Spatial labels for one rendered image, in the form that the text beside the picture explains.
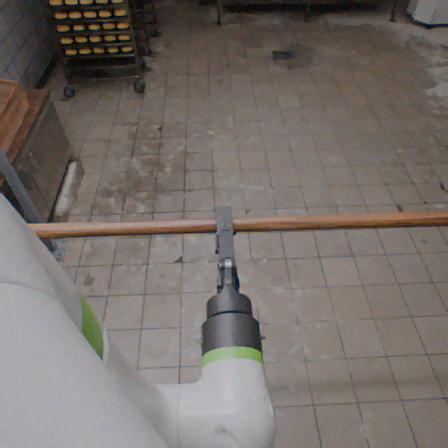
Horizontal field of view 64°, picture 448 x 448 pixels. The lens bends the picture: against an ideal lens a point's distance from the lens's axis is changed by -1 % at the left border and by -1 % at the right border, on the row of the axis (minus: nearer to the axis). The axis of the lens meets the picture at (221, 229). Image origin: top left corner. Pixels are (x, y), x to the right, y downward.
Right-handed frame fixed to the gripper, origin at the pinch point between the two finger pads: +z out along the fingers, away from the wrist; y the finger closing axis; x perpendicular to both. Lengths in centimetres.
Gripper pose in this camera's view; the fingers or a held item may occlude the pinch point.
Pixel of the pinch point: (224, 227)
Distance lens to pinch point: 71.4
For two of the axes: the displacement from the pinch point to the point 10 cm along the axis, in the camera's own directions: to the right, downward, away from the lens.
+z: -0.4, -7.6, 6.5
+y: 0.0, 6.5, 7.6
